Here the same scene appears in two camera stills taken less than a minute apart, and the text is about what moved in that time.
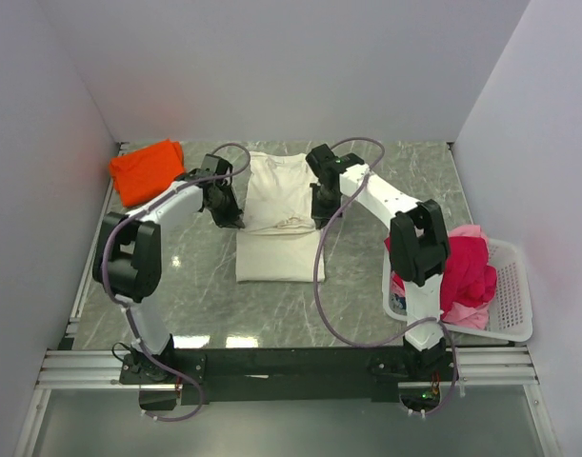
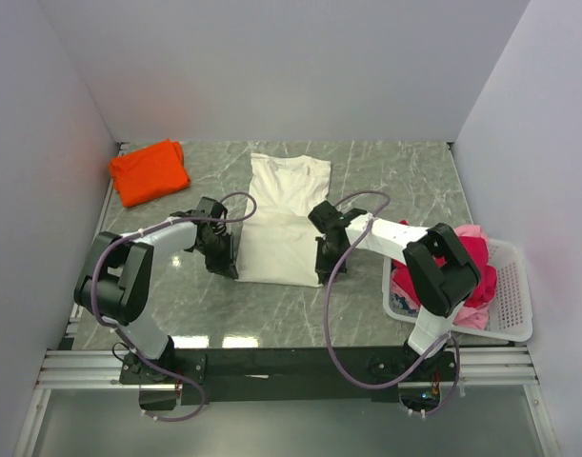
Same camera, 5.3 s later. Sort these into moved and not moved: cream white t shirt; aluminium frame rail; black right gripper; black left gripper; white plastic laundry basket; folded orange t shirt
Moved: black left gripper; black right gripper
Not moved: folded orange t shirt; cream white t shirt; white plastic laundry basket; aluminium frame rail
